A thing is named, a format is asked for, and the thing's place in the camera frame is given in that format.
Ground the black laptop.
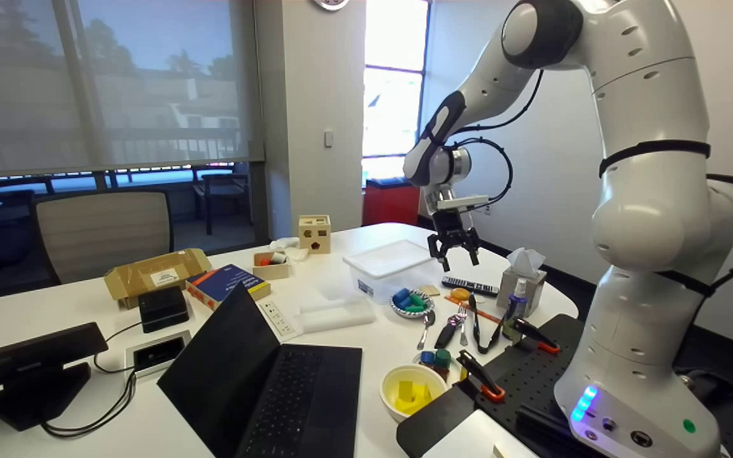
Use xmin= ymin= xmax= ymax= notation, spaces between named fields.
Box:
xmin=155 ymin=283 xmax=366 ymax=458

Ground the white tissue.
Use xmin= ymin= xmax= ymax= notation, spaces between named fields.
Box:
xmin=505 ymin=244 xmax=548 ymax=277

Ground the blue book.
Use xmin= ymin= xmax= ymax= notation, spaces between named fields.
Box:
xmin=184 ymin=261 xmax=275 ymax=312

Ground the blue white spray bottle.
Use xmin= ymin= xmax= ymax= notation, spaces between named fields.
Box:
xmin=505 ymin=274 xmax=533 ymax=334

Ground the green toy block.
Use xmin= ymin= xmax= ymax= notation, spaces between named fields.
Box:
xmin=420 ymin=348 xmax=454 ymax=377

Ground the clear plastic container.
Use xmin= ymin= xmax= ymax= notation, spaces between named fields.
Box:
xmin=342 ymin=236 xmax=439 ymax=301

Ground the grey tissue box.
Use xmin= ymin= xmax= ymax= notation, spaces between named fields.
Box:
xmin=497 ymin=261 xmax=550 ymax=319

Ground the black sensor bar on stand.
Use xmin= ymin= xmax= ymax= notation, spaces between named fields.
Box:
xmin=0 ymin=320 xmax=112 ymax=433

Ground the black pegboard base plate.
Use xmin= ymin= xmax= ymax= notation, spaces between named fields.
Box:
xmin=459 ymin=312 xmax=606 ymax=443

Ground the white roller blind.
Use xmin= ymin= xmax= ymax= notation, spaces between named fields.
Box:
xmin=0 ymin=0 xmax=254 ymax=181

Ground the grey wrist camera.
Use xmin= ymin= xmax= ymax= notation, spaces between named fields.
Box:
xmin=429 ymin=190 xmax=491 ymax=218

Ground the green toy piece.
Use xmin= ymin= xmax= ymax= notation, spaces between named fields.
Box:
xmin=405 ymin=289 xmax=433 ymax=316

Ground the black handled tool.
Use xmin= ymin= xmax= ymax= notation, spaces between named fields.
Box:
xmin=466 ymin=289 xmax=522 ymax=355

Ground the black handled utensil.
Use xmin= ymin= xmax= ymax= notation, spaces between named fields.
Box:
xmin=433 ymin=311 xmax=468 ymax=352

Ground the red bin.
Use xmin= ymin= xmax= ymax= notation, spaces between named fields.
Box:
xmin=360 ymin=179 xmax=426 ymax=230

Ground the yellow toy block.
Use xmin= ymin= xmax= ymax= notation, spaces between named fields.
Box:
xmin=389 ymin=377 xmax=433 ymax=415

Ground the grey office chair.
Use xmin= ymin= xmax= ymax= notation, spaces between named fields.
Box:
xmin=32 ymin=188 xmax=177 ymax=287

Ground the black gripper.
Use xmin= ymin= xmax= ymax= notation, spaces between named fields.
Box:
xmin=426 ymin=208 xmax=483 ymax=274

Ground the clear plastic lid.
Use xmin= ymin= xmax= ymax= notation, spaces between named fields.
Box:
xmin=290 ymin=283 xmax=380 ymax=335

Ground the small round bowl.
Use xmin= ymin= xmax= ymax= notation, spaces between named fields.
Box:
xmin=387 ymin=284 xmax=439 ymax=324

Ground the wooden cube with holes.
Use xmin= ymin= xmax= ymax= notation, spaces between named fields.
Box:
xmin=296 ymin=212 xmax=336 ymax=256

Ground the wall clock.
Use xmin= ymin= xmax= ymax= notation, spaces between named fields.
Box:
xmin=308 ymin=0 xmax=355 ymax=15

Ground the white foam bowl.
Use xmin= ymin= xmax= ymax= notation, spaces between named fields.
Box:
xmin=380 ymin=362 xmax=450 ymax=425

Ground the white flat gadget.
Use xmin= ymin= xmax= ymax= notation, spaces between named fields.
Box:
xmin=257 ymin=294 xmax=303 ymax=340

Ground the plain silver spoon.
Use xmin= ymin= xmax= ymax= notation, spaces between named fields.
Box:
xmin=416 ymin=312 xmax=435 ymax=353

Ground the white power adapter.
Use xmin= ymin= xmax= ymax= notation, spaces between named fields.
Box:
xmin=117 ymin=329 xmax=193 ymax=377

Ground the orange black clamp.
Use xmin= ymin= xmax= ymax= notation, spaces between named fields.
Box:
xmin=501 ymin=312 xmax=566 ymax=359
xmin=454 ymin=347 xmax=509 ymax=408

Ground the cardboard box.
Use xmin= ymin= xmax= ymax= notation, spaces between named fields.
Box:
xmin=103 ymin=244 xmax=217 ymax=311

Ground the grey remote control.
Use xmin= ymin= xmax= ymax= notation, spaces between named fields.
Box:
xmin=439 ymin=272 xmax=501 ymax=301

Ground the small black box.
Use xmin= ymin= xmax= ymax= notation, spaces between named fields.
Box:
xmin=139 ymin=284 xmax=193 ymax=335

